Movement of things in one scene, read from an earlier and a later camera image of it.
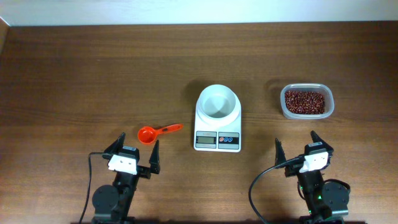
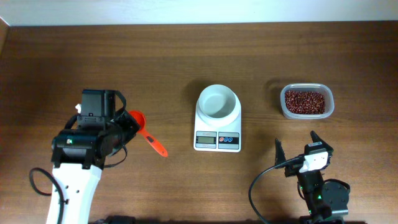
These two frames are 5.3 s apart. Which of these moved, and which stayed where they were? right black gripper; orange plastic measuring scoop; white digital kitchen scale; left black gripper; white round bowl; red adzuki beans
Moved: left black gripper; orange plastic measuring scoop
Stayed: white round bowl; white digital kitchen scale; red adzuki beans; right black gripper
